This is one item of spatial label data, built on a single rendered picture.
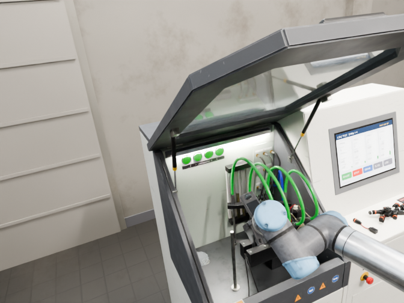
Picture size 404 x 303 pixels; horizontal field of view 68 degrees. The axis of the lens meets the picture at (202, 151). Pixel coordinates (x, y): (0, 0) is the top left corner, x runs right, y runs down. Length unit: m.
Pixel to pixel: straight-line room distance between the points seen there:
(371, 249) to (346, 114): 0.99
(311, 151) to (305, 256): 0.85
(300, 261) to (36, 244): 2.93
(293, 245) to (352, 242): 0.14
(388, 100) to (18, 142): 2.72
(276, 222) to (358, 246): 0.19
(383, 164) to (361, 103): 0.38
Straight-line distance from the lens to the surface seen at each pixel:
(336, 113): 1.64
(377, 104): 1.84
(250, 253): 1.49
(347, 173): 1.72
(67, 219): 3.28
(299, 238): 0.78
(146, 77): 2.97
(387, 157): 1.93
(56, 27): 2.81
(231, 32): 3.28
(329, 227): 0.84
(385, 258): 0.79
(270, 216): 0.75
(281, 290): 1.39
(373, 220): 1.79
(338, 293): 1.68
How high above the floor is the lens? 1.99
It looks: 24 degrees down
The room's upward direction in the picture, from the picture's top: 6 degrees counter-clockwise
